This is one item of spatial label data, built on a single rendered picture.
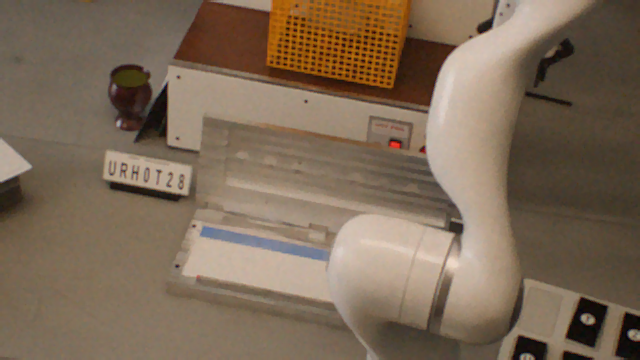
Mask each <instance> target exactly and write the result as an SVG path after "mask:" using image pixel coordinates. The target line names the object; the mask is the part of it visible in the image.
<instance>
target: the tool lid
mask: <svg viewBox="0 0 640 360"><path fill-rule="evenodd" d="M238 152H246V153H247V154H248V155H249V160H248V161H240V160H239V159H238V158H237V153H238ZM268 157H273V158H275V159H276V161H277V165H276V166H274V167H271V166H268V165H267V164H266V161H265V159H266V158H268ZM297 162H300V163H302V164H303V165H304V167H305V170H304V171H303V172H297V171H296V170H295V169H294V168H293V164H294V163H297ZM323 168H329V169H331V170H332V172H333V175H332V176H331V177H324V176H323V175H322V174H321V170H322V169H323ZM352 173H356V174H358V175H359V176H360V177H361V181H360V182H358V183H353V182H352V181H350V179H349V175H350V174H352ZM380 179H387V180H388V181H389V182H390V186H389V187H388V188H381V187H380V186H379V184H378V181H379V180H380ZM410 184H414V185H416V186H417V187H418V189H419V191H418V192H417V193H415V194H411V193H409V192H408V191H407V190H406V187H407V186H408V185H410ZM207 203H212V204H217V205H222V206H224V209H223V211H228V212H233V213H238V214H243V215H248V221H250V222H255V223H260V224H265V225H270V226H275V227H280V228H281V227H282V222H284V223H289V224H295V225H300V226H305V227H309V224H310V223H314V224H319V225H324V226H328V230H327V231H330V232H335V233H336V232H338V230H339V229H340V228H341V227H342V226H343V225H344V224H345V223H346V222H348V221H349V220H350V219H352V218H354V217H356V216H359V215H363V214H383V215H389V216H394V217H398V218H402V219H406V220H409V221H413V222H416V223H420V224H423V225H427V226H430V227H434V228H437V229H441V230H444V231H448V229H449V224H450V219H451V214H452V209H453V204H454V202H453V201H452V199H451V198H450V197H449V196H448V194H447V193H446V192H445V191H444V190H443V188H442V187H441V186H440V184H439V183H438V182H437V180H436V178H435V177H434V175H433V173H432V170H431V168H430V165H429V162H428V158H427V154H423V153H418V152H413V151H407V150H402V149H397V148H392V147H386V146H381V145H376V144H370V143H364V142H359V140H354V139H349V138H343V137H338V136H333V135H328V134H322V133H317V132H312V131H307V130H301V129H296V128H291V127H286V126H280V125H275V124H270V123H265V122H260V121H254V120H249V119H243V118H238V117H232V116H227V115H222V114H217V113H211V112H206V111H205V113H204V114H203V118H202V129H201V140H200V153H199V164H198V175H197V186H196V197H195V205H198V206H203V207H205V205H206V204H207Z"/></svg>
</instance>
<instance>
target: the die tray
mask: <svg viewBox="0 0 640 360"><path fill-rule="evenodd" d="M524 284H525V290H524V302H523V308H522V312H521V315H520V318H519V320H518V323H517V325H516V326H515V327H514V329H513V330H512V331H511V332H510V333H509V335H507V336H506V337H505V338H504V341H503V344H502V347H501V350H500V353H499V356H498V360H511V358H512V355H513V351H514V348H515V344H516V341H517V337H518V334H520V335H524V336H527V337H530V338H534V339H537V340H541V341H544V342H547V347H546V351H545V355H544V359H543V360H561V358H562V353H563V350H568V351H572V352H575V353H579V354H583V355H586V356H591V357H594V360H628V359H624V358H621V357H618V356H615V350H616V346H617V342H618V337H619V333H620V329H621V325H622V320H623V316H624V313H625V311H626V312H629V313H632V314H636V315H639V316H640V311H636V310H633V309H630V308H626V307H623V306H620V305H616V304H613V303H609V302H606V301H603V300H599V299H596V298H591V297H588V296H585V295H581V294H578V293H574V292H571V291H568V290H564V289H561V288H557V287H554V286H551V285H547V284H544V283H540V282H537V281H534V280H530V279H525V280H524ZM580 296H582V297H584V298H587V299H590V300H593V301H597V302H600V303H603V304H605V305H608V306H609V308H608V311H607V314H606V316H605V319H604V322H603V325H602V327H601V330H600V333H599V336H598V339H597V341H596V344H595V347H594V348H592V347H588V346H585V345H583V344H580V343H577V342H574V341H571V340H569V339H566V338H564V337H565V334H566V331H567V329H568V326H569V324H570V321H571V319H572V316H573V313H574V311H575V308H576V306H577V303H578V301H579V298H580Z"/></svg>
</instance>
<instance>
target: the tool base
mask: <svg viewBox="0 0 640 360"><path fill-rule="evenodd" d="M223 209H224V206H222V205H217V204H212V203H208V205H207V207H206V206H205V207H203V206H198V205H197V210H196V212H195V214H194V217H193V218H192V220H191V223H190V225H189V227H188V230H187V232H186V234H185V237H184V239H183V241H182V244H181V246H180V248H179V251H178V253H177V255H176V258H175V260H174V262H173V265H172V267H171V271H170V273H169V275H168V278H167V280H166V282H165V292H166V293H171V294H176V295H181V296H186V297H191V298H196V299H200V300H205V301H210V302H215V303H220V304H225V305H230V306H234V307H239V308H244V309H250V310H255V311H260V312H265V313H270V314H274V315H279V316H284V317H289V318H294V319H299V320H304V321H308V322H313V323H318V324H323V325H328V326H333V327H338V328H342V329H347V330H350V328H349V327H348V325H347V324H346V323H345V321H344V320H343V318H342V317H341V315H340V314H339V312H338V310H333V309H328V308H323V307H318V306H314V305H309V304H304V303H299V302H294V301H289V300H284V299H279V298H274V297H269V296H265V295H260V294H255V293H250V292H244V291H239V290H234V289H229V288H224V287H220V286H215V285H210V284H205V283H200V282H196V278H192V277H187V276H184V275H183V272H184V270H185V266H186V264H187V261H188V259H189V256H190V254H191V252H192V249H193V247H194V244H195V242H196V240H197V237H198V235H199V232H200V230H201V227H202V226H204V225H207V226H212V227H217V228H222V229H227V230H232V231H237V232H242V233H248V234H253V235H258V236H263V237H268V238H273V239H278V240H283V241H288V242H293V243H298V244H303V245H308V246H313V247H318V248H323V249H328V250H329V248H330V245H331V242H332V240H333V238H334V235H335V232H330V231H327V230H328V226H324V225H319V224H314V223H311V226H310V227H305V226H300V225H295V224H289V223H284V222H282V227H281V228H280V227H275V226H270V225H265V224H260V223H255V222H250V221H248V215H243V214H238V213H233V212H228V211H223ZM193 224H196V225H197V226H196V227H192V225H193ZM176 264H179V265H180V267H178V268H177V267H175V265H176Z"/></svg>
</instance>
